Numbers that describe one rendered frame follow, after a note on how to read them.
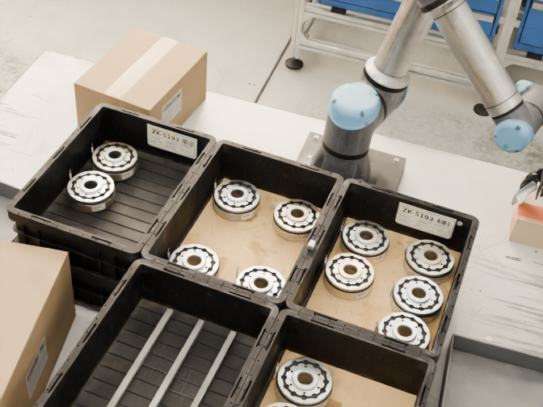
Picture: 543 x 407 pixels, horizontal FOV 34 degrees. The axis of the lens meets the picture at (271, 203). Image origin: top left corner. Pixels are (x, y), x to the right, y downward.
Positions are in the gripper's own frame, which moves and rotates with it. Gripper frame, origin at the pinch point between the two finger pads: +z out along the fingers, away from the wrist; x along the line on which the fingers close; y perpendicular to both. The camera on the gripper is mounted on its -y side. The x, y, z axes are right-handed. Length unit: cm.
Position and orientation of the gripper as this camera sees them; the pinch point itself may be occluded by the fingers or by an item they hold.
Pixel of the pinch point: (541, 210)
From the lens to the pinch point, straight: 224.3
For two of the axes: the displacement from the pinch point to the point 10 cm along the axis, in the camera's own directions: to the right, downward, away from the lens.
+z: -0.8, 7.2, 6.9
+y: -2.9, 6.5, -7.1
